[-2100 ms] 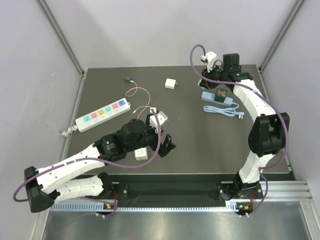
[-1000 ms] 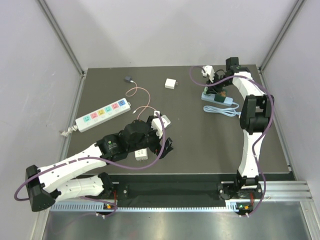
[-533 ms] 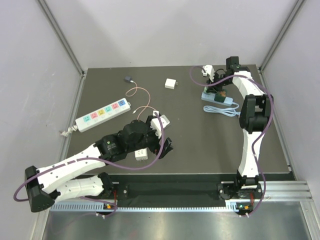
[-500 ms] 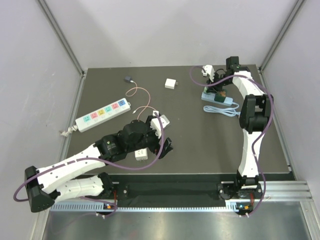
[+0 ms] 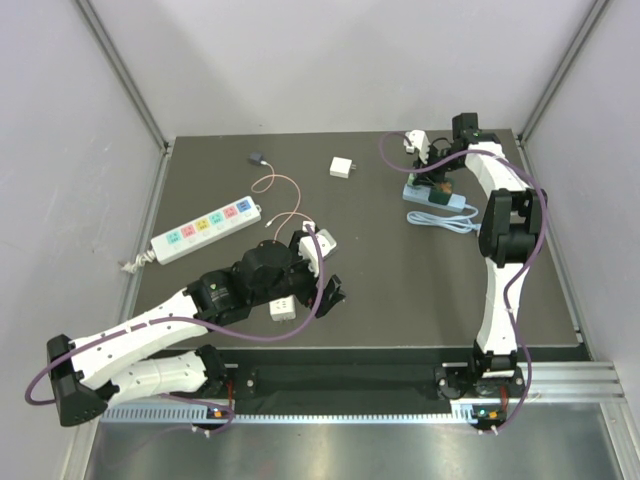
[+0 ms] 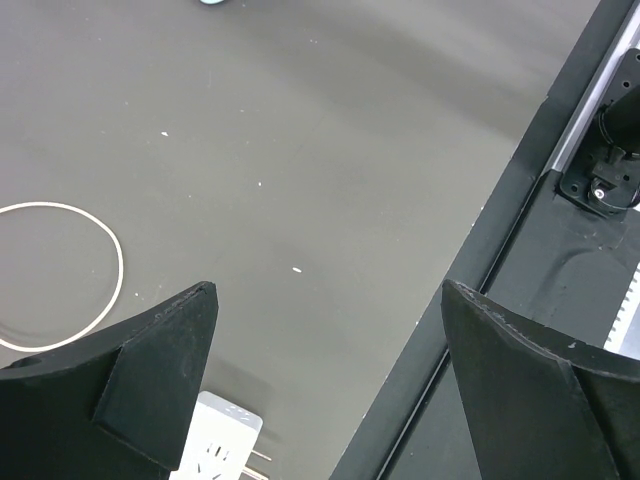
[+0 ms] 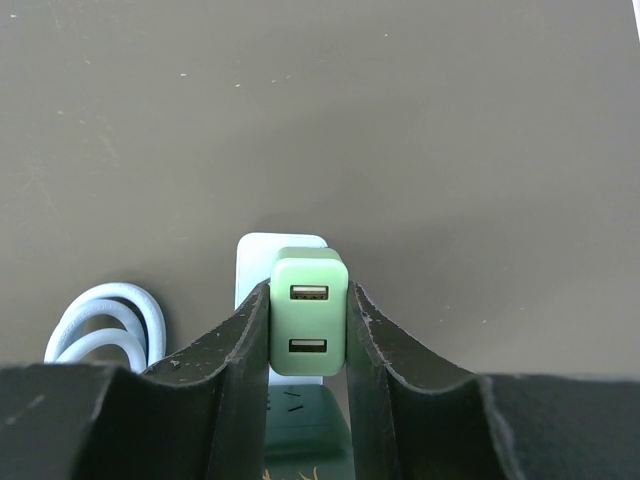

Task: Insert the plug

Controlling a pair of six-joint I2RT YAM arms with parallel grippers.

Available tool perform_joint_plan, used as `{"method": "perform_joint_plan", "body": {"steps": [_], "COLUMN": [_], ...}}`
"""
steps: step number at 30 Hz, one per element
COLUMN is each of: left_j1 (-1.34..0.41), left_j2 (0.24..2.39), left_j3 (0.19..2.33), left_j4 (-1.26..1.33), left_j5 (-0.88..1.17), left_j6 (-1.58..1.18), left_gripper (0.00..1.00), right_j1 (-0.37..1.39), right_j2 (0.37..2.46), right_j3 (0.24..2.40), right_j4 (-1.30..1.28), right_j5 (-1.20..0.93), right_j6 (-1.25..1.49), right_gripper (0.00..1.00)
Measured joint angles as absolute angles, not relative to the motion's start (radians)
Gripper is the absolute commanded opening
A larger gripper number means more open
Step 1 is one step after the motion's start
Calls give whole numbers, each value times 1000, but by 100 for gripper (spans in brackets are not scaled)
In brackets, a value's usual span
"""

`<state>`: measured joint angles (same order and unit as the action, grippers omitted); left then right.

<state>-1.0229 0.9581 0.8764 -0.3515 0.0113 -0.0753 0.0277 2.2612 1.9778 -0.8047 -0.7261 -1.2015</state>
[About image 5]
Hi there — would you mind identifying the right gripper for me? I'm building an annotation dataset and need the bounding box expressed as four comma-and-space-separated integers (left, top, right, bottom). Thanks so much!
412, 145, 464, 188

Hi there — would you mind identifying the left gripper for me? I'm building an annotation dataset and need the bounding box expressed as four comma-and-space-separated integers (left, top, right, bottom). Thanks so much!
251, 232, 344, 317

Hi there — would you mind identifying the dark green cube adapter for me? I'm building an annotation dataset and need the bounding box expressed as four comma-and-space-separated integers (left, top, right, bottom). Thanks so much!
428, 182, 453, 205

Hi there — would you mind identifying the white cube socket adapter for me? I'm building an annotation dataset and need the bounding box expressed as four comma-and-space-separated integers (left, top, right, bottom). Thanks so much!
268, 295, 297, 325

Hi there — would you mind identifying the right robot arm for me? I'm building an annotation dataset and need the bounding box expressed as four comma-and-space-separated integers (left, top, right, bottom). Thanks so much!
404, 113, 547, 400

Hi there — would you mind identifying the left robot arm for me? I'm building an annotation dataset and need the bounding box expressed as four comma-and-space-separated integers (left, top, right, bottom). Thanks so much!
46, 230, 345, 427

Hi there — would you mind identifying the grey small plug adapter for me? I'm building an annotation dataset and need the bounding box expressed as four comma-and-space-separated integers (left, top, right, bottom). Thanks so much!
248, 152, 266, 165

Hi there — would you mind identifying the white charger at back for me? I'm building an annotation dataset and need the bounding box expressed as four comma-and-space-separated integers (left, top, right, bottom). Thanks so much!
329, 157, 356, 179

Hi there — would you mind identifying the white multicolour power strip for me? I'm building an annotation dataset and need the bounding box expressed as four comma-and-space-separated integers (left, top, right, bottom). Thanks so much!
121, 196, 262, 274

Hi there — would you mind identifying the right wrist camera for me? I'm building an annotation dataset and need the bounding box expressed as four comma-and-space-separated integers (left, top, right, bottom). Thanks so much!
403, 130, 430, 165

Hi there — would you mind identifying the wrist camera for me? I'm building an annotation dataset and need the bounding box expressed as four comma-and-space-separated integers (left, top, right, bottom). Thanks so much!
298, 229, 337, 277
403, 130, 430, 165

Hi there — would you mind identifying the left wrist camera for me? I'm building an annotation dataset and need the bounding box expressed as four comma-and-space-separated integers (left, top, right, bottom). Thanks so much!
298, 229, 337, 277

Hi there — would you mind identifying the pink usb cable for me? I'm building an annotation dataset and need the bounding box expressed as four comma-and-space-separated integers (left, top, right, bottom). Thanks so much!
250, 158, 316, 238

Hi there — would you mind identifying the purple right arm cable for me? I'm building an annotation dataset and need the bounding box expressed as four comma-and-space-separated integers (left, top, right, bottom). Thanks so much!
377, 131, 547, 436

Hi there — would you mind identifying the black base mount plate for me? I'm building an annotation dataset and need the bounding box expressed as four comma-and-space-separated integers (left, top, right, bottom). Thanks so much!
169, 347, 506, 416

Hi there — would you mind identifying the slotted cable duct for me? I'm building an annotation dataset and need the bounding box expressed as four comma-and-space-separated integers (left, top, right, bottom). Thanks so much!
99, 402, 506, 426

